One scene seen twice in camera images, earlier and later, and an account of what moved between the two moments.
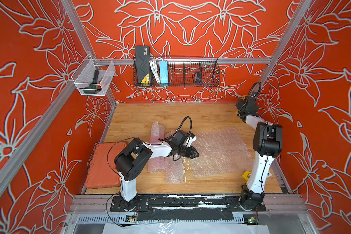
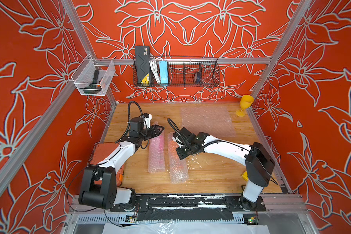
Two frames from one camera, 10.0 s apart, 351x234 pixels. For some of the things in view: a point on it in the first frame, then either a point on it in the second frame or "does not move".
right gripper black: (241, 103) -> (181, 155)
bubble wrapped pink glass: (157, 165) does not move
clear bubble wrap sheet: (221, 152) -> (215, 121)
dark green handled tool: (95, 87) does not move
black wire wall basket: (181, 72) does not move
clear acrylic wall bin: (94, 77) does not move
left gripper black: (192, 152) -> (154, 129)
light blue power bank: (164, 72) does not move
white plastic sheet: (167, 226) does not move
